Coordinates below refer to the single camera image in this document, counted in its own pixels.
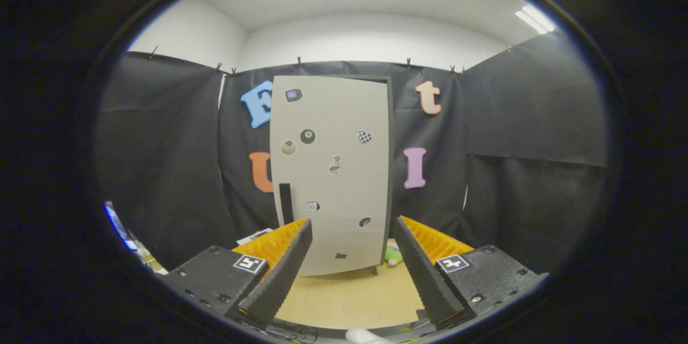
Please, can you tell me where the black cable bundle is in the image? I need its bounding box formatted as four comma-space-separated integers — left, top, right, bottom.
266, 325, 318, 342

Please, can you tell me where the blue printed box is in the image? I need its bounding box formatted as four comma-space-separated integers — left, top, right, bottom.
104, 200, 138, 250

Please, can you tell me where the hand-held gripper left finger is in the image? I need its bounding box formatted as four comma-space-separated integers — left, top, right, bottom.
161, 218, 313, 331

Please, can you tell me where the white rounded object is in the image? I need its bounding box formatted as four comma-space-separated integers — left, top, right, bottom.
346, 328, 396, 344

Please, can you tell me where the small ceiling light panel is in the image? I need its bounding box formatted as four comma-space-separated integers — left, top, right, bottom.
515, 4, 555, 34

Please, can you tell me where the green and pink plush toy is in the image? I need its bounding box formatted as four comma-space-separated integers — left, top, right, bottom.
384, 242, 404, 267

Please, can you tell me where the dark grey shoe cabinet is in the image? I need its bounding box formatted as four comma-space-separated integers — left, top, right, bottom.
270, 74, 395, 276

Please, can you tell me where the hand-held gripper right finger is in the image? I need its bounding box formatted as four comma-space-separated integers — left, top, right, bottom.
393, 215, 550, 331

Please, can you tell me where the black door handle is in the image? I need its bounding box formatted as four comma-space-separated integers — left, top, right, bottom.
278, 183, 294, 225

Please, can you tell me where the black backdrop cloth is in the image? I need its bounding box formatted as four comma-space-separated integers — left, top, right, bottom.
96, 32, 611, 275

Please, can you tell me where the white book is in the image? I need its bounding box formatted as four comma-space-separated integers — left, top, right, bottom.
236, 228, 274, 245

